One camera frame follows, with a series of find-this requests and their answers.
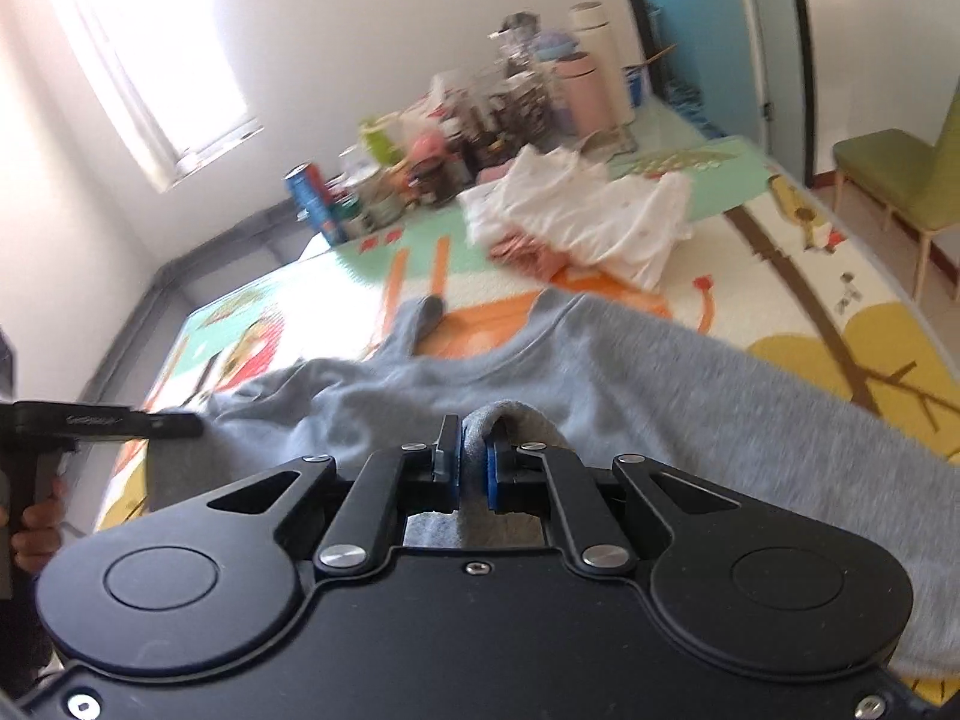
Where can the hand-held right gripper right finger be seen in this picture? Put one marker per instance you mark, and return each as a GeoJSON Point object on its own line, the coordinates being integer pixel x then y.
{"type": "Point", "coordinates": [493, 476]}

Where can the pink thermos bottle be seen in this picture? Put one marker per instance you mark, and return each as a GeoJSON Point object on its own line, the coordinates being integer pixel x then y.
{"type": "Point", "coordinates": [581, 94]}

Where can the pink pig toy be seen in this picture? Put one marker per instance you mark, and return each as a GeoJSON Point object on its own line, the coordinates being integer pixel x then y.
{"type": "Point", "coordinates": [429, 148]}

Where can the green chair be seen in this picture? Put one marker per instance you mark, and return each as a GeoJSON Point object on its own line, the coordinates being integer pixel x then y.
{"type": "Point", "coordinates": [892, 180]}

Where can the grey bed rail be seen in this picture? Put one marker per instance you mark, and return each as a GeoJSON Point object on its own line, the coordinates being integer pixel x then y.
{"type": "Point", "coordinates": [142, 315]}

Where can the white printed baby clothes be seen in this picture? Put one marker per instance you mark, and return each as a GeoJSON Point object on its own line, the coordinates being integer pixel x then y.
{"type": "Point", "coordinates": [585, 206]}

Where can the blue drink can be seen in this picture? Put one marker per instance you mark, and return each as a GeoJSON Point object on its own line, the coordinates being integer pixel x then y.
{"type": "Point", "coordinates": [311, 202]}

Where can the window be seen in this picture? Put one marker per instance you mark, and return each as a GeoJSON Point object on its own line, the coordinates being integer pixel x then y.
{"type": "Point", "coordinates": [150, 60]}

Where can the person's left hand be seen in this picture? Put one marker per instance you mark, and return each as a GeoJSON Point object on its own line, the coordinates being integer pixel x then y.
{"type": "Point", "coordinates": [41, 532]}

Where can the colourful foam play mat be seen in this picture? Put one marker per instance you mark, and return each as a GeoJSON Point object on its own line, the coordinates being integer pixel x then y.
{"type": "Point", "coordinates": [750, 240]}

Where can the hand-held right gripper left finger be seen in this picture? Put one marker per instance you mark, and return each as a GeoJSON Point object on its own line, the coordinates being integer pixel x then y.
{"type": "Point", "coordinates": [448, 465]}

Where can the silver foil bag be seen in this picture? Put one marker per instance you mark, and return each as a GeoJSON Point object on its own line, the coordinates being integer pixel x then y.
{"type": "Point", "coordinates": [516, 30]}

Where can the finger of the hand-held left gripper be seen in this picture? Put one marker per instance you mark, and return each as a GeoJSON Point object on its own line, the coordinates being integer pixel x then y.
{"type": "Point", "coordinates": [172, 425]}

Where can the pink ruffled cloth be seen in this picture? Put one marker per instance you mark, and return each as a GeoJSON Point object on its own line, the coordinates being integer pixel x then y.
{"type": "Point", "coordinates": [525, 255]}

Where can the patterned dark glass jar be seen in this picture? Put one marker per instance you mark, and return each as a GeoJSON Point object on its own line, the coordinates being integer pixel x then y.
{"type": "Point", "coordinates": [521, 109]}

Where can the blue door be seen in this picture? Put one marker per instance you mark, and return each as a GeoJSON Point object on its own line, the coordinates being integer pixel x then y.
{"type": "Point", "coordinates": [712, 37]}

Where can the grey sweatshirt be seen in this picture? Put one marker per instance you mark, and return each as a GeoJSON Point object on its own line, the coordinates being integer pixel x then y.
{"type": "Point", "coordinates": [637, 405]}

